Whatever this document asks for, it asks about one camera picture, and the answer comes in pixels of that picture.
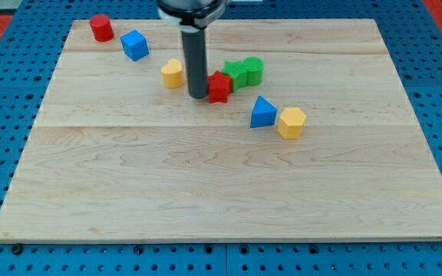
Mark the blue triangle block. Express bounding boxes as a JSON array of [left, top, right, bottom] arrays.
[[249, 96, 277, 128]]

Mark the red star block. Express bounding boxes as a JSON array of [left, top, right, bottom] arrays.
[[208, 71, 233, 104]]

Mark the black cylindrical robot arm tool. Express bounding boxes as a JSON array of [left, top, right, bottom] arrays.
[[157, 0, 228, 99]]

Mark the red cylinder block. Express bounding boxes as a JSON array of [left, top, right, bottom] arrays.
[[89, 14, 114, 42]]

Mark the blue cube block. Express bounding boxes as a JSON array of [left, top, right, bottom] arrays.
[[120, 30, 150, 61]]

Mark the green cylinder block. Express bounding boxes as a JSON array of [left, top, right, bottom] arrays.
[[242, 56, 264, 86]]

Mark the light wooden board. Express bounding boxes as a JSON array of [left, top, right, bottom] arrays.
[[0, 19, 442, 244]]

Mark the yellow heart block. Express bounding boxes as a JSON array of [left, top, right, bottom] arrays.
[[160, 59, 184, 89]]

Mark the yellow hexagon block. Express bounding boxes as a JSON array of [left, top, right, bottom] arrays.
[[277, 107, 306, 140]]

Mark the green star block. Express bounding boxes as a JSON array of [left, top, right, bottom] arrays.
[[221, 61, 248, 93]]

